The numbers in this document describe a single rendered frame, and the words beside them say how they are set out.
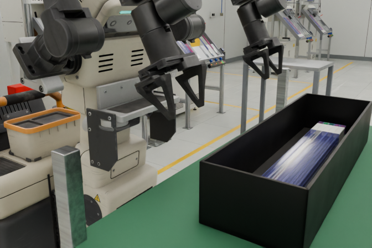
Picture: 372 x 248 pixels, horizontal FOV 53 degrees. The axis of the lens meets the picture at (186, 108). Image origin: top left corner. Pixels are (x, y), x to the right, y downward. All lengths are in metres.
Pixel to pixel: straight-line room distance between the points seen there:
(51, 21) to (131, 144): 0.49
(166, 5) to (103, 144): 0.46
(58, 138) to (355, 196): 0.94
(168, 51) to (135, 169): 0.60
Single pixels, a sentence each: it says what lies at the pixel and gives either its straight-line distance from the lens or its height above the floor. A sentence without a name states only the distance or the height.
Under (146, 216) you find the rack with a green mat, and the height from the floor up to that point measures 0.95.
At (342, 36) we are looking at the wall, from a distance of 10.10.
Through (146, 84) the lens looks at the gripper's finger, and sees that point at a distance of 0.62.
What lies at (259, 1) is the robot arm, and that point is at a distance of 1.02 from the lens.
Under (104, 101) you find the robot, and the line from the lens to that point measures 0.98.
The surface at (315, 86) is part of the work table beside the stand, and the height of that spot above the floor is 0.64.
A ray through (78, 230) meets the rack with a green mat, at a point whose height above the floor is 0.97.
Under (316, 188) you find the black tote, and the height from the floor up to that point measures 1.05.
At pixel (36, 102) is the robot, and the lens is 1.56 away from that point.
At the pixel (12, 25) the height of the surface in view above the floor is 1.14.
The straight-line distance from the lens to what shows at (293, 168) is 0.76.
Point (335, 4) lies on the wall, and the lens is 10.13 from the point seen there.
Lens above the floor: 1.30
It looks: 16 degrees down
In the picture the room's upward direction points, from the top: straight up
